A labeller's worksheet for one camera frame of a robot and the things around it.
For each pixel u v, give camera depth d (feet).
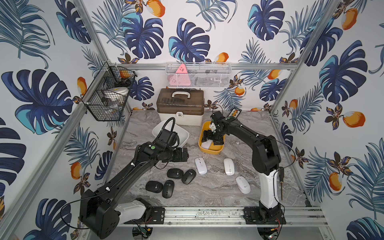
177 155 2.26
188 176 2.81
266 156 1.79
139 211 2.02
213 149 3.05
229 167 2.94
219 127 2.41
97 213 1.25
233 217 2.49
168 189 2.68
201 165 2.95
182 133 3.43
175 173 2.83
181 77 2.96
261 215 2.19
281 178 2.81
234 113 3.85
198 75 3.32
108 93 2.60
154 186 2.68
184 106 3.13
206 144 3.20
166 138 1.95
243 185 2.72
